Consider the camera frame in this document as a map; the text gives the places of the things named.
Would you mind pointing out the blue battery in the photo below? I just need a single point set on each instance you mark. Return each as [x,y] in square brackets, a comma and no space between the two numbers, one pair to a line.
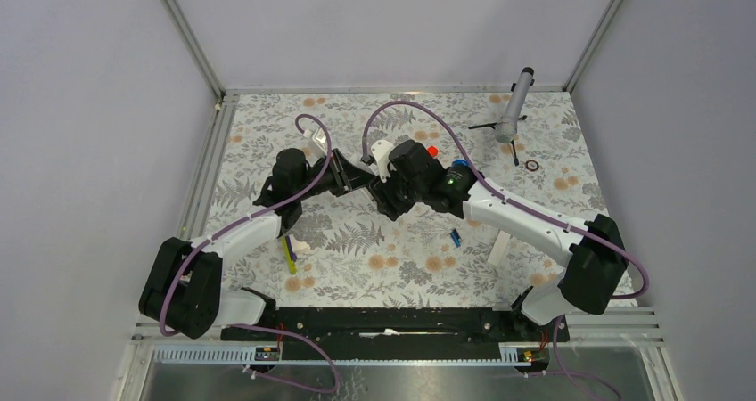
[456,238]

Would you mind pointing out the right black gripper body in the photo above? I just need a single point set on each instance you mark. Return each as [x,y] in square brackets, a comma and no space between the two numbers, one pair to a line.
[396,196]

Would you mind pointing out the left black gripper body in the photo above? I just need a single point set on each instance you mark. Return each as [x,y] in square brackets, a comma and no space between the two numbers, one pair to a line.
[338,184]

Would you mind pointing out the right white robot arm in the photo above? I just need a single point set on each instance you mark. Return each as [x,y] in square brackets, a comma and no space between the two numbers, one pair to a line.
[592,268]

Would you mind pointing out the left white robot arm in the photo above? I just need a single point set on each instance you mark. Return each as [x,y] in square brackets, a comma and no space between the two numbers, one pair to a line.
[183,290]

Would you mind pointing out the purple green block stack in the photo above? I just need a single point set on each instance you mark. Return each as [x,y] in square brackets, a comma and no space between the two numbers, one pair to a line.
[292,249]

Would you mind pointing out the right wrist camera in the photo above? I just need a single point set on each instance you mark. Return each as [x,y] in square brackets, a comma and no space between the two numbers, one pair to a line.
[379,155]

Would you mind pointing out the grey microphone on stand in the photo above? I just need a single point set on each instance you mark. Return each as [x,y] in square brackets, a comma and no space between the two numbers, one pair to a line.
[506,127]

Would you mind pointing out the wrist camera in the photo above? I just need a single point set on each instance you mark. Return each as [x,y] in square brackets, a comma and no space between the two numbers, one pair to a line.
[317,147]
[379,155]

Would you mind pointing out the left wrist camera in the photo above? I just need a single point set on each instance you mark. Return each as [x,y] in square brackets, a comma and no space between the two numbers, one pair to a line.
[317,147]

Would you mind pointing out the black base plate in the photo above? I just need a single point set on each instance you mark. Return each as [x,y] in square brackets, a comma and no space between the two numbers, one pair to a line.
[402,334]

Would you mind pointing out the white rectangular stick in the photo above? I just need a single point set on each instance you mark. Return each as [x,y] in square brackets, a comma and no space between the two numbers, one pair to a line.
[499,249]

